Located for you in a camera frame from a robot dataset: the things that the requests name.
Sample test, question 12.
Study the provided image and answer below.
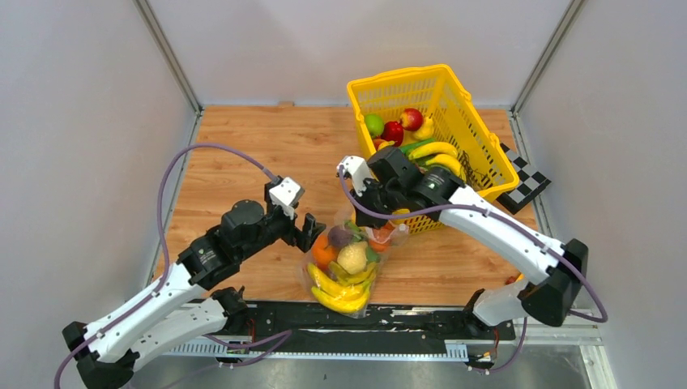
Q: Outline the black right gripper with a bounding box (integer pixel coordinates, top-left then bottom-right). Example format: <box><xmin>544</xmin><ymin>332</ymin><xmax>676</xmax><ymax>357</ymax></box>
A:
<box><xmin>348</xmin><ymin>176</ymin><xmax>404</xmax><ymax>231</ymax></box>

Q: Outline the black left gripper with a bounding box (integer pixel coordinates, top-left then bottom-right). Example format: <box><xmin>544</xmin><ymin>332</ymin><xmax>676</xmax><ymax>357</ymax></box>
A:
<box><xmin>239</xmin><ymin>183</ymin><xmax>326</xmax><ymax>261</ymax></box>

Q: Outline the dark purple passion fruit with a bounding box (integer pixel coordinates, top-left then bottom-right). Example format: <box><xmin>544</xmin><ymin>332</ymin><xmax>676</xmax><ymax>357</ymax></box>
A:
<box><xmin>327</xmin><ymin>225</ymin><xmax>353</xmax><ymax>249</ymax></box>

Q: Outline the orange fruit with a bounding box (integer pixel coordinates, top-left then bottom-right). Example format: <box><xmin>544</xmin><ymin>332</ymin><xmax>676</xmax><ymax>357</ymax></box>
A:
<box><xmin>311</xmin><ymin>234</ymin><xmax>339</xmax><ymax>271</ymax></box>

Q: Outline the clear zip top bag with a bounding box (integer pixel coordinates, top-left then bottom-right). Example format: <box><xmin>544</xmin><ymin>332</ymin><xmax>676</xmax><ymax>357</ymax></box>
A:
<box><xmin>298</xmin><ymin>206</ymin><xmax>410</xmax><ymax>318</ymax></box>

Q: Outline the small orange pumpkin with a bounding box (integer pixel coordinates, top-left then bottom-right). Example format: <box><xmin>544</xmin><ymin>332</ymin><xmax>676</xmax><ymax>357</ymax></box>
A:
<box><xmin>368</xmin><ymin>222</ymin><xmax>395</xmax><ymax>253</ymax></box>

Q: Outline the beige lemon fruit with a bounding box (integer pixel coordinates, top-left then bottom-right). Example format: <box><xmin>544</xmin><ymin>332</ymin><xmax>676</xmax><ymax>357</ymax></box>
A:
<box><xmin>336</xmin><ymin>242</ymin><xmax>368</xmax><ymax>275</ymax></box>

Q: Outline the yellow banana bunch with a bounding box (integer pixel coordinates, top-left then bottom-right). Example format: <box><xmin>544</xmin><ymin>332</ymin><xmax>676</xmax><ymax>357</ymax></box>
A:
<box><xmin>306</xmin><ymin>263</ymin><xmax>377</xmax><ymax>315</ymax></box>

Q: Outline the yellow plastic basket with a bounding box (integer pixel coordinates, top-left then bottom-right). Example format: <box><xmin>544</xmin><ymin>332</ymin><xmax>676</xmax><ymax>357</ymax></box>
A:
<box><xmin>348</xmin><ymin>64</ymin><xmax>519</xmax><ymax>233</ymax></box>

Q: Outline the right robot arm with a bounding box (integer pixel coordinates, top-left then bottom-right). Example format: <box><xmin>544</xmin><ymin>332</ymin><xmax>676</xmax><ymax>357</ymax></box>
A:
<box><xmin>337</xmin><ymin>147</ymin><xmax>588</xmax><ymax>339</ymax></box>

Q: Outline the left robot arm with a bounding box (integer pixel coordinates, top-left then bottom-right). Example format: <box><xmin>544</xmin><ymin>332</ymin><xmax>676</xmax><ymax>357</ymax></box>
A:
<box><xmin>62</xmin><ymin>200</ymin><xmax>326</xmax><ymax>388</ymax></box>

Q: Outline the green cucumber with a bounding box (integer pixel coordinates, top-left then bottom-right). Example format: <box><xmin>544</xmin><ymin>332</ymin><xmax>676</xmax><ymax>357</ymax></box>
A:
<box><xmin>399</xmin><ymin>138</ymin><xmax>436</xmax><ymax>155</ymax></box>

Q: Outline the red apple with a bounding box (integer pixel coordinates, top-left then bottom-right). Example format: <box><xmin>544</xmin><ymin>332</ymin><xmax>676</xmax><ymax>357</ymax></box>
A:
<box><xmin>381</xmin><ymin>121</ymin><xmax>404</xmax><ymax>147</ymax></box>
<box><xmin>399</xmin><ymin>108</ymin><xmax>425</xmax><ymax>132</ymax></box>

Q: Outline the green apple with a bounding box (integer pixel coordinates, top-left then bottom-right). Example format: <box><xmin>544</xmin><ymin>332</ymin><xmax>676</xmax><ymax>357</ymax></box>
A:
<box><xmin>364</xmin><ymin>113</ymin><xmax>385</xmax><ymax>138</ymax></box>

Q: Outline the yellow pear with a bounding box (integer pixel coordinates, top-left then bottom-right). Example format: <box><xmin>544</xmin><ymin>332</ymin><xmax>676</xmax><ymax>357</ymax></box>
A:
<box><xmin>412</xmin><ymin>118</ymin><xmax>434</xmax><ymax>141</ymax></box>

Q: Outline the checkerboard calibration board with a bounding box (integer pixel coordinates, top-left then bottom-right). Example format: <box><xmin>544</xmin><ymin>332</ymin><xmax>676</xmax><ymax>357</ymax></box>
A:
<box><xmin>497</xmin><ymin>143</ymin><xmax>552</xmax><ymax>214</ymax></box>

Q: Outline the yellow orange toy block car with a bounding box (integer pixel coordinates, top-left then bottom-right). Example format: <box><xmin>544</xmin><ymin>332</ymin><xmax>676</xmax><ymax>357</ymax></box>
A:
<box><xmin>505</xmin><ymin>275</ymin><xmax>523</xmax><ymax>285</ymax></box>

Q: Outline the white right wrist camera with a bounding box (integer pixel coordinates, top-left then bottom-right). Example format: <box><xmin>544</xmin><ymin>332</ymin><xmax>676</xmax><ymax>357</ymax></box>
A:
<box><xmin>337</xmin><ymin>156</ymin><xmax>373</xmax><ymax>196</ymax></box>

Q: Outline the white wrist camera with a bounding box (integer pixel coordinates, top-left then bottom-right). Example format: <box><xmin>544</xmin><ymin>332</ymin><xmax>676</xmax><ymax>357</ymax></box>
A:
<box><xmin>267</xmin><ymin>177</ymin><xmax>305</xmax><ymax>220</ymax></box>
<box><xmin>337</xmin><ymin>156</ymin><xmax>373</xmax><ymax>196</ymax></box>

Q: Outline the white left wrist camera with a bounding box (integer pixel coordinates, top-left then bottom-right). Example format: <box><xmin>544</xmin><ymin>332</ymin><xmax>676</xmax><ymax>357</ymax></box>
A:
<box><xmin>267</xmin><ymin>177</ymin><xmax>305</xmax><ymax>220</ymax></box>

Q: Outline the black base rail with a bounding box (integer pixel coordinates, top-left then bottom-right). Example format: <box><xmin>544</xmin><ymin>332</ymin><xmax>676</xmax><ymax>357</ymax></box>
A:
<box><xmin>216</xmin><ymin>301</ymin><xmax>516</xmax><ymax>358</ymax></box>

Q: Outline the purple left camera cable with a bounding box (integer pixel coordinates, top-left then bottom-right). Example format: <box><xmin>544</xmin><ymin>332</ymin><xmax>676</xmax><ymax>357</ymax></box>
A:
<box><xmin>53</xmin><ymin>143</ymin><xmax>280</xmax><ymax>389</ymax></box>

